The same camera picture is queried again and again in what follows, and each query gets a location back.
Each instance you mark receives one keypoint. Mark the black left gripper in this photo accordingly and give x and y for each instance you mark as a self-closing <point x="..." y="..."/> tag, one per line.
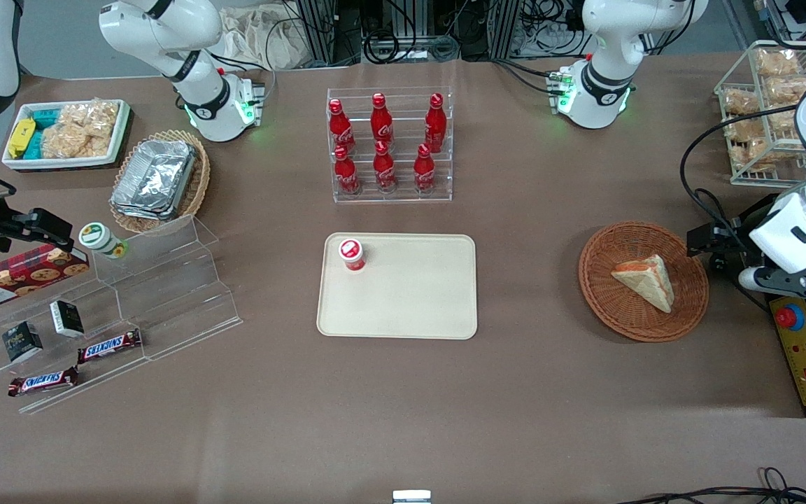
<point x="740" y="234"/>

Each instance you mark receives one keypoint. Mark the triangle sandwich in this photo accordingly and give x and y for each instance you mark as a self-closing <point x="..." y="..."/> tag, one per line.
<point x="648" y="281"/>

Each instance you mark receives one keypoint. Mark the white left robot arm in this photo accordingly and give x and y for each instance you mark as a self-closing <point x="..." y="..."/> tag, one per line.
<point x="606" y="77"/>

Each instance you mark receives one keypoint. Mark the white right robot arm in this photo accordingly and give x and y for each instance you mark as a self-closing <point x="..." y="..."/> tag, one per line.
<point x="193" y="91"/>

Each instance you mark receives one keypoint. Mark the round brown wicker basket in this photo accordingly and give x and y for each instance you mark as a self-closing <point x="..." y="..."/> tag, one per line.
<point x="613" y="308"/>

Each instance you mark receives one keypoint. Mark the oval tan wicker basket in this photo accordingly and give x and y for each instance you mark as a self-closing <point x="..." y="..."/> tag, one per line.
<point x="196" y="189"/>

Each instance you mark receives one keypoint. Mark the beige plastic tray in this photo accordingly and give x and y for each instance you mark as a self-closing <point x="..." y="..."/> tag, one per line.
<point x="410" y="301"/>

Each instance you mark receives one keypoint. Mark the red tartan cookie box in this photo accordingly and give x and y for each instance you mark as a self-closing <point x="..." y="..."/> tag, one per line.
<point x="22" y="276"/>

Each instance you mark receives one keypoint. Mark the white jar green lid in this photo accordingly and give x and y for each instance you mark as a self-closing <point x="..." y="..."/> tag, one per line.
<point x="99" y="238"/>

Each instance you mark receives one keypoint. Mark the teal snack packet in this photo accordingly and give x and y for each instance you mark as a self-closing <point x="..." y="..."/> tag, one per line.
<point x="36" y="143"/>
<point x="46" y="117"/>

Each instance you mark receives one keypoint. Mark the yellow snack packet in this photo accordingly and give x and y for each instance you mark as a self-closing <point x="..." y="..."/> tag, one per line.
<point x="21" y="136"/>

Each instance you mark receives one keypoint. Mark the small black white box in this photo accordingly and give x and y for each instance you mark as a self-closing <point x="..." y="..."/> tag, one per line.
<point x="67" y="318"/>
<point x="22" y="341"/>

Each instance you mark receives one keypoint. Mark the clear bag rice crackers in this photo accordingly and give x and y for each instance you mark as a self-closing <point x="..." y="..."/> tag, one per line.
<point x="81" y="129"/>

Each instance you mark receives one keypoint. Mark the white rectangular snack bin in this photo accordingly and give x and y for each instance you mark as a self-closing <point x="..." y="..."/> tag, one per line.
<point x="119" y="136"/>

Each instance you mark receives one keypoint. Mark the stacked aluminium foil trays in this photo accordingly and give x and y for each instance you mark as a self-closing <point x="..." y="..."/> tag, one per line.
<point x="154" y="178"/>

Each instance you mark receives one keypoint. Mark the clear bag fried snack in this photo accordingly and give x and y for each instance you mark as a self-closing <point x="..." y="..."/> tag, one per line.
<point x="777" y="63"/>
<point x="746" y="131"/>
<point x="740" y="101"/>
<point x="788" y="89"/>

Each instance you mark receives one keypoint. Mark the brown snickers bar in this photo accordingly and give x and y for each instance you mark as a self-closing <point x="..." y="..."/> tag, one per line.
<point x="109" y="346"/>
<point x="43" y="381"/>

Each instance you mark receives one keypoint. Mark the clear acrylic step shelf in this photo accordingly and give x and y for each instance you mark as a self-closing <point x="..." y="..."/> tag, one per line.
<point x="165" y="294"/>

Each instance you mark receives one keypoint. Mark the beige cloth bag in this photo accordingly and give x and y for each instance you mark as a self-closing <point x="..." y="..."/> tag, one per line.
<point x="263" y="38"/>

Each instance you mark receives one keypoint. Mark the red cola bottle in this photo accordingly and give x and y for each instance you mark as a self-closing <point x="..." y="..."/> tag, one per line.
<point x="347" y="175"/>
<point x="382" y="122"/>
<point x="341" y="129"/>
<point x="424" y="171"/>
<point x="435" y="126"/>
<point x="384" y="171"/>

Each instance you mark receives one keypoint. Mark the red white yogurt cup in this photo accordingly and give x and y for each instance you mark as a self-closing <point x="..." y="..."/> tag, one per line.
<point x="352" y="255"/>

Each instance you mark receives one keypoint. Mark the clear acrylic bottle rack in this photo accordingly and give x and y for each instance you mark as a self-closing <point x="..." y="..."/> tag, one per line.
<point x="403" y="197"/>

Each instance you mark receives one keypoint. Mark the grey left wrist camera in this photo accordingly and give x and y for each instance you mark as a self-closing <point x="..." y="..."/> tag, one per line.
<point x="756" y="278"/>

